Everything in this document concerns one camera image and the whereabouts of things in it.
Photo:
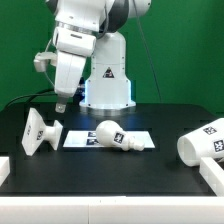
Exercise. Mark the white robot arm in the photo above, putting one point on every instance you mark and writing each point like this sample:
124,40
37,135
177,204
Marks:
88,29

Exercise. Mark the white corner bracket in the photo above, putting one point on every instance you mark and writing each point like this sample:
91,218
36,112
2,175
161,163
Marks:
4,169
213,174

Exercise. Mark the white lamp shade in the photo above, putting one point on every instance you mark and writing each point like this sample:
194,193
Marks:
206,141

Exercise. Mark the white right corner bracket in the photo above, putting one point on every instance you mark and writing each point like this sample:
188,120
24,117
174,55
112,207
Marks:
213,174

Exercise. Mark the white tag sheet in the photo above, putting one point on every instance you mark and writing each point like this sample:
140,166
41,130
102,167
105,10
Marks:
76,139

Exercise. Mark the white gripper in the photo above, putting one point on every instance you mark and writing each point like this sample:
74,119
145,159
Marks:
72,50

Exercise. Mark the white left corner bracket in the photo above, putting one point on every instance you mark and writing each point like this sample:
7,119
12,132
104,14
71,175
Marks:
4,169

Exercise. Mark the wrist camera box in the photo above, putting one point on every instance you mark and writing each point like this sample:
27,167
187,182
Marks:
43,59

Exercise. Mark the white lamp base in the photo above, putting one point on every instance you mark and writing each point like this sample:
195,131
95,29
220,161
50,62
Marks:
36,131

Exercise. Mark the white lamp bulb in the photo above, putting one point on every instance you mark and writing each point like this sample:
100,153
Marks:
110,134

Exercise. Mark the white front rail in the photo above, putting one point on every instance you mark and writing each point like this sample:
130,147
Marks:
111,210

